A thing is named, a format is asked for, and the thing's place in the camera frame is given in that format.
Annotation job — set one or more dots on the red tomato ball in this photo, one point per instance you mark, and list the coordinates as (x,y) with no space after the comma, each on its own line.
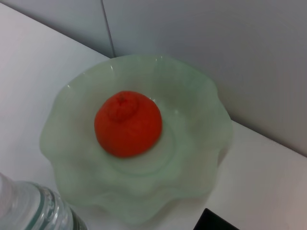
(127,127)

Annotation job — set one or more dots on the clear green-label water bottle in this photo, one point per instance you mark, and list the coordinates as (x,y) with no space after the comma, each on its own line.
(31,208)

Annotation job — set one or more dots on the green glass fruit plate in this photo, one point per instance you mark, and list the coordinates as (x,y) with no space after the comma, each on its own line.
(180,143)

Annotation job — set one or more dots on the black mesh pen holder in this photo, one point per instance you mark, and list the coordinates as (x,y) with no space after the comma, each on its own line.
(213,221)

